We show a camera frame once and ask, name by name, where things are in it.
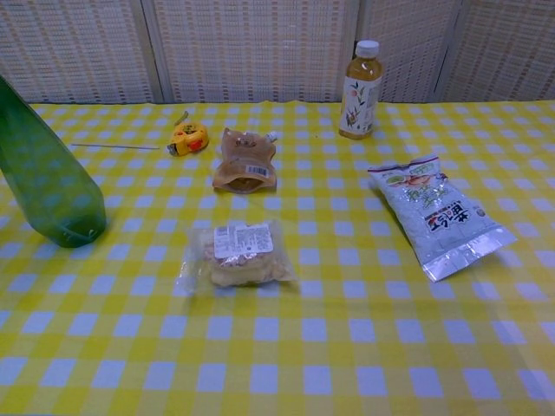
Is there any brown spouted sauce pouch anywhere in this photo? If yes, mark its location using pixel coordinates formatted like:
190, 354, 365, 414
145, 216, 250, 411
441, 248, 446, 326
212, 127, 278, 194

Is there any tea bottle with white cap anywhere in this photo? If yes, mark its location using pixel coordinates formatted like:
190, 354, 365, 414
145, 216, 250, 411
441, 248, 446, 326
338, 39, 386, 141

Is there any yellow tape measure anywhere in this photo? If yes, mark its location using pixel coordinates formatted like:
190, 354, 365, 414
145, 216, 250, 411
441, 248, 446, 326
71, 110, 210, 158

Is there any woven folding screen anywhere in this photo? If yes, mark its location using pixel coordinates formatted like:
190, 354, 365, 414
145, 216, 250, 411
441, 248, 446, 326
0, 0, 555, 105

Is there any yellow checkered tablecloth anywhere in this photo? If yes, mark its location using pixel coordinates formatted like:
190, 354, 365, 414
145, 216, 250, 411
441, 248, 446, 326
0, 99, 555, 416

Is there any white snack bag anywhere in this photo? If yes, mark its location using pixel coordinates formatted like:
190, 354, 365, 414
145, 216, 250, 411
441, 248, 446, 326
368, 152, 519, 283

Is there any clear bag of pastry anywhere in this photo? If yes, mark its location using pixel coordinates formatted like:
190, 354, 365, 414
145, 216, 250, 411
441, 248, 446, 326
174, 219, 300, 296

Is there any green spray bottle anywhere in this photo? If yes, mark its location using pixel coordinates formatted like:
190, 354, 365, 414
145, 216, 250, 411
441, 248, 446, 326
0, 74, 108, 250

